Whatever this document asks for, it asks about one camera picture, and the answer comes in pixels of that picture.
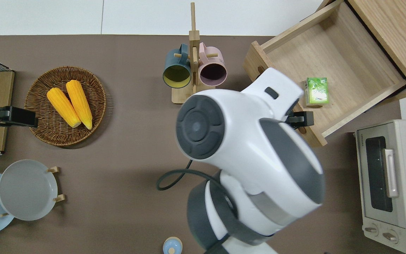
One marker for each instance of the dark blue mug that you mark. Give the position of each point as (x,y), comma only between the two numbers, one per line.
(174,61)

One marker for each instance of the round wicker basket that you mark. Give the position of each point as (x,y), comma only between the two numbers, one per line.
(41,106)

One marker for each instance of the yellow corn cob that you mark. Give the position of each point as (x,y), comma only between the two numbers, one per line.
(79,102)
(63,107)

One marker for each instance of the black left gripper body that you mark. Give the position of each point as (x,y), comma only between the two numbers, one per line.
(23,117)

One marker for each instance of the wooden mug tree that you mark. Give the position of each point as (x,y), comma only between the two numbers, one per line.
(193,38)

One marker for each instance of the small light blue jar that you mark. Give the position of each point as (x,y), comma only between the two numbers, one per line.
(172,245)

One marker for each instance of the green tea carton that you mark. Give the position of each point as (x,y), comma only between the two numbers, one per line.
(317,91)

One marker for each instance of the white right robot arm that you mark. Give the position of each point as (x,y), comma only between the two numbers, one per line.
(241,134)

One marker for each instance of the pink mug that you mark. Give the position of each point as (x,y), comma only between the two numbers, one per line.
(214,60)

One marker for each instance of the white toaster oven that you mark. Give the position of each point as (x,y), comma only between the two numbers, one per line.
(405,197)

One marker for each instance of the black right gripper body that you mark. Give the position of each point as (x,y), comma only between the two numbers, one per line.
(305,119)

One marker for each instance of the grey plate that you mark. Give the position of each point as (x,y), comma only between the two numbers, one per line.
(26,190)

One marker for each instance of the wooden plate rack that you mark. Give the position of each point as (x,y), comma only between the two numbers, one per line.
(55,169)

